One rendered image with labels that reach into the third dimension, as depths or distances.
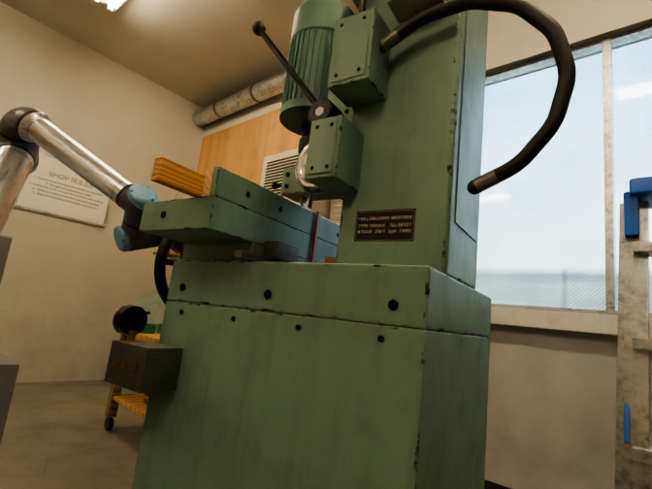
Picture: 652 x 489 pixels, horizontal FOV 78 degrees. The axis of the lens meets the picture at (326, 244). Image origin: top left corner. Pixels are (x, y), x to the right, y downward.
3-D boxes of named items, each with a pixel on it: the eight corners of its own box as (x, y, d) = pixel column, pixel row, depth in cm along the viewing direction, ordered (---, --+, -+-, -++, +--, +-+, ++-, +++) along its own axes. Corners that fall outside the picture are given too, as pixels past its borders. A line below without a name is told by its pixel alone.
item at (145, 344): (140, 378, 85) (146, 340, 87) (176, 389, 79) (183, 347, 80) (100, 381, 79) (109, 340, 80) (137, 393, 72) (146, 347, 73)
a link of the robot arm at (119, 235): (114, 214, 132) (150, 211, 141) (109, 241, 138) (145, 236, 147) (126, 233, 128) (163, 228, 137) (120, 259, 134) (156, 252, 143)
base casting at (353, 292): (290, 314, 123) (294, 284, 124) (490, 337, 91) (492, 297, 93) (164, 299, 86) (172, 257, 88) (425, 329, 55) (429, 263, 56)
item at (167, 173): (336, 251, 116) (338, 238, 116) (342, 251, 114) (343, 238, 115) (150, 180, 67) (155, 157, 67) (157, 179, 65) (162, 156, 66)
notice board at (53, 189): (104, 227, 341) (115, 177, 349) (105, 227, 340) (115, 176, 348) (12, 207, 294) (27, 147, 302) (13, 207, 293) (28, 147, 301)
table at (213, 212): (285, 274, 136) (287, 256, 137) (366, 277, 119) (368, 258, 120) (111, 231, 86) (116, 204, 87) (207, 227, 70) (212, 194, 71)
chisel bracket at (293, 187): (295, 208, 106) (299, 178, 108) (341, 205, 98) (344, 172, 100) (277, 199, 100) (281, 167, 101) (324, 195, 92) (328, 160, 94)
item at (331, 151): (329, 194, 83) (335, 140, 85) (359, 191, 79) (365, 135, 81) (302, 179, 75) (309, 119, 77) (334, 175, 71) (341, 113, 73)
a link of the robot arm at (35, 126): (26, 91, 143) (169, 194, 132) (25, 123, 149) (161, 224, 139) (-10, 92, 133) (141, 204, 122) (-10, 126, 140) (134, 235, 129)
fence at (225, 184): (363, 258, 121) (365, 240, 122) (368, 258, 120) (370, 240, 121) (208, 195, 72) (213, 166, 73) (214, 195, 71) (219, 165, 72)
